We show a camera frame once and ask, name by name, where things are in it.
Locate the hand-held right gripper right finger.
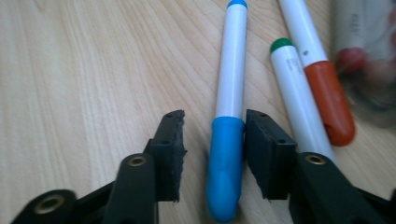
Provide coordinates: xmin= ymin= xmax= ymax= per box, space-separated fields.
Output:
xmin=245 ymin=108 xmax=384 ymax=224

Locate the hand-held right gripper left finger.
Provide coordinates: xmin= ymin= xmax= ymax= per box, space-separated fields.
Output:
xmin=102 ymin=109 xmax=188 ymax=224

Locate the dark green capped pen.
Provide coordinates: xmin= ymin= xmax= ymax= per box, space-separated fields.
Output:
xmin=269 ymin=37 xmax=339 ymax=164

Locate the rust red capped pen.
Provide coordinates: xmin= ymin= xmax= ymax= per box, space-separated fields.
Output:
xmin=277 ymin=0 xmax=357 ymax=147

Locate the sky blue capped pen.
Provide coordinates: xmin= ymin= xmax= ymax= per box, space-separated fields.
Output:
xmin=205 ymin=0 xmax=249 ymax=224

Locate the transparent grey storage box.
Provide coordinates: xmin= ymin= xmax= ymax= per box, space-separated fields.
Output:
xmin=330 ymin=0 xmax=396 ymax=129

